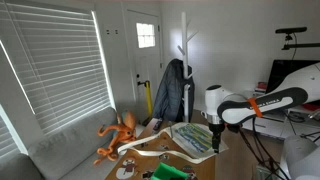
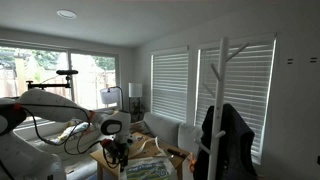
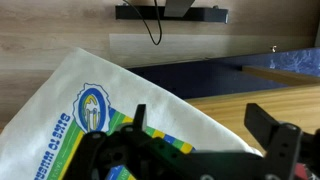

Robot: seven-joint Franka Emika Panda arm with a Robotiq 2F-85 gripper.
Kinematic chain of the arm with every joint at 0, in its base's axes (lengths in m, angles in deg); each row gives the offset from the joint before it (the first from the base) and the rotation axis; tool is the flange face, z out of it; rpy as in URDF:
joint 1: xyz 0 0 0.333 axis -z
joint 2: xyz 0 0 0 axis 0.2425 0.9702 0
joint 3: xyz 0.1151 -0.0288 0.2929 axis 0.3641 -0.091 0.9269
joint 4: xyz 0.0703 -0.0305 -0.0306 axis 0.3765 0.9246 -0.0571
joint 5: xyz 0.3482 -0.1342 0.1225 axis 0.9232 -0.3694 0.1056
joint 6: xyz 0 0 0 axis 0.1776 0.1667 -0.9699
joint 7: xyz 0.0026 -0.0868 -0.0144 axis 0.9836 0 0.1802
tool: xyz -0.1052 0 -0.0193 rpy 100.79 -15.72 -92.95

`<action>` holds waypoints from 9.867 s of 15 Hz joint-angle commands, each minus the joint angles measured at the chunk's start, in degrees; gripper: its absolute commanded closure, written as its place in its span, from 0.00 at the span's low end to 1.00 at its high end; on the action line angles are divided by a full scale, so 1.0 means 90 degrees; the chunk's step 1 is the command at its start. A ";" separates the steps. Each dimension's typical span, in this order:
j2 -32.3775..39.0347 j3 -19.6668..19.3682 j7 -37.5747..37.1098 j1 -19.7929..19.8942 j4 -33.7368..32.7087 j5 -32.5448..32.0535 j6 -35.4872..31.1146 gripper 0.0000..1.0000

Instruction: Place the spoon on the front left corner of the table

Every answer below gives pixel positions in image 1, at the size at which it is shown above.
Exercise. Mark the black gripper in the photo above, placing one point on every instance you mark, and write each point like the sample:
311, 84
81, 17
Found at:
216, 130

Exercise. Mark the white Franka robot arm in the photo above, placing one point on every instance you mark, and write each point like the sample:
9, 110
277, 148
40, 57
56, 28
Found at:
266, 103

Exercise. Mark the red dark christmas sticker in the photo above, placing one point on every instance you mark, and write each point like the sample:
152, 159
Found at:
189, 171

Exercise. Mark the small christmas sticker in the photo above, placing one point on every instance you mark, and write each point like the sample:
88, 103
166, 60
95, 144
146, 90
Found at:
163, 147
147, 174
144, 145
163, 156

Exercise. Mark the white low cabinet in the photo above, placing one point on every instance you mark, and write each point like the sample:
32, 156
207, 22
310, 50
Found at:
266, 125

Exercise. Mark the green plastic bin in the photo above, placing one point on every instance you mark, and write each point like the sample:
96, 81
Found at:
166, 171

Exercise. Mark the black remote control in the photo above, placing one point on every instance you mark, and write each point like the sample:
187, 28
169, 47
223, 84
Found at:
157, 125

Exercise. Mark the dark quilted jacket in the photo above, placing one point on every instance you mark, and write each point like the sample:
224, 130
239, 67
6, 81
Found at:
170, 93

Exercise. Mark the red books stack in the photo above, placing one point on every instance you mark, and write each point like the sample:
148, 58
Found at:
261, 86

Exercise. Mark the yellow pole tool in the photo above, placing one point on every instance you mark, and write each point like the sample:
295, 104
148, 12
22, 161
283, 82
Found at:
149, 100

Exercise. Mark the snowman sticker dark hat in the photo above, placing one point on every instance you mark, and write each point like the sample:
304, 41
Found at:
128, 168

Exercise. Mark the orange octopus plush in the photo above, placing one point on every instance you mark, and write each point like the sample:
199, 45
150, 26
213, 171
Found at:
125, 131

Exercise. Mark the black monitor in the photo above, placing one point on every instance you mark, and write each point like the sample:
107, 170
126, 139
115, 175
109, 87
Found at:
283, 73

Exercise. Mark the red flat object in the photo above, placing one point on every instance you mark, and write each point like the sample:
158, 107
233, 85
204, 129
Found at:
311, 106

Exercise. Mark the white door with window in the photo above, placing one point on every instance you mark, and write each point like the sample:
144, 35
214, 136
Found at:
146, 66

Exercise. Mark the white coat rack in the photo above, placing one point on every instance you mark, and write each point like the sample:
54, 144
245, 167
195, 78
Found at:
184, 40

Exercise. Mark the grey sofa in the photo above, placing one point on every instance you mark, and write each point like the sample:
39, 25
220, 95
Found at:
66, 150

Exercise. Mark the white window blinds wide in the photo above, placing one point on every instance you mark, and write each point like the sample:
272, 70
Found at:
60, 66

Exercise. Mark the white window blinds narrow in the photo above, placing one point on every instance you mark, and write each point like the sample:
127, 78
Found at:
6, 140

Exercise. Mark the black stereo camera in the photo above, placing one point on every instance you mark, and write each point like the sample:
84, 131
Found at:
290, 30

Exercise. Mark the dark wall switch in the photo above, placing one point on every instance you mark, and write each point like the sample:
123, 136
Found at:
107, 32
116, 32

